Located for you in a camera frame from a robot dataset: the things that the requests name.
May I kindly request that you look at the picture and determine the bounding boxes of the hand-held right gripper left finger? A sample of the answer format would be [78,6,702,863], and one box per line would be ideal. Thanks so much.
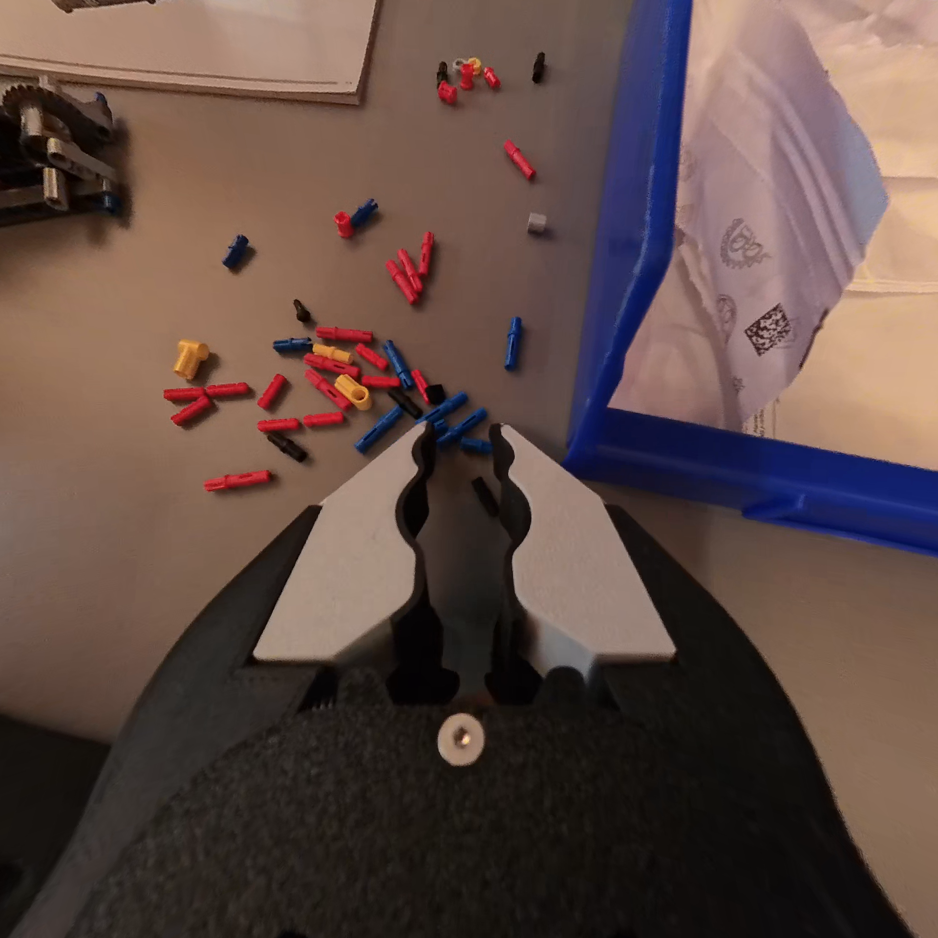
[251,421,438,664]

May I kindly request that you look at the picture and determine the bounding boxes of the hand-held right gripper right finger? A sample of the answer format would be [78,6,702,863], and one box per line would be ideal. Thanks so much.
[490,424,677,686]

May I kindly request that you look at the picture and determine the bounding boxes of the pile of coloured lego pins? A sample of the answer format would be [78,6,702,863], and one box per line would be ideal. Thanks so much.
[163,196,525,517]

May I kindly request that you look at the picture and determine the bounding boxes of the black yellow lego car chassis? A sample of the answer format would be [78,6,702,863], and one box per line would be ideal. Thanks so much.
[0,73,126,228]

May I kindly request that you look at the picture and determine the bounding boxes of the cluster of small lego bushes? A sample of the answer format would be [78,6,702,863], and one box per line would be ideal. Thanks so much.
[436,55,503,104]

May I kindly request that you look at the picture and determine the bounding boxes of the blue plastic bin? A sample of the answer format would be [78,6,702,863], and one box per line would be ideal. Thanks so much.
[563,0,938,558]

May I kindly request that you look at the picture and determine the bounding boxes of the open instruction booklet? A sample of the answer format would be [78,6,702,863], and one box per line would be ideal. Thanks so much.
[0,0,384,105]

